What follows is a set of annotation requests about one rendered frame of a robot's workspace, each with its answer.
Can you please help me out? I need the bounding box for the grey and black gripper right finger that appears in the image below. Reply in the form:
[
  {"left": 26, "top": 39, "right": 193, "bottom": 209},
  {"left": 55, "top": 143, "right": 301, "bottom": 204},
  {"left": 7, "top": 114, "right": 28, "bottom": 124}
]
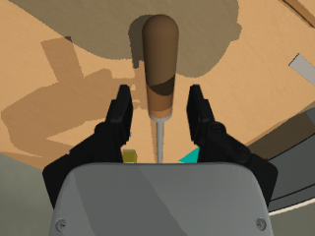
[{"left": 186, "top": 85, "right": 279, "bottom": 208}]

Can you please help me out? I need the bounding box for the brown wooden handle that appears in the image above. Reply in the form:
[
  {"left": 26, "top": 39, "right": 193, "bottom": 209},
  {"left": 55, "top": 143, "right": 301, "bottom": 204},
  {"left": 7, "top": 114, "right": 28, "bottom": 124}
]
[{"left": 142, "top": 14, "right": 179, "bottom": 163}]

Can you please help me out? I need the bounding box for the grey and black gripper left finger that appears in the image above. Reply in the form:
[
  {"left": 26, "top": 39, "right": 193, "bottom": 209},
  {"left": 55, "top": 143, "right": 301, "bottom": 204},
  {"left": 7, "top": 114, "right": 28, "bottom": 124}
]
[{"left": 42, "top": 85, "right": 133, "bottom": 210}]

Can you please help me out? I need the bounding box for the teal flat square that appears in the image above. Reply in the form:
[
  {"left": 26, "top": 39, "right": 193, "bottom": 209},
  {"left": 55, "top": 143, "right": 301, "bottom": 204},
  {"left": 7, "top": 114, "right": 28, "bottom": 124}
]
[{"left": 178, "top": 147, "right": 199, "bottom": 163}]

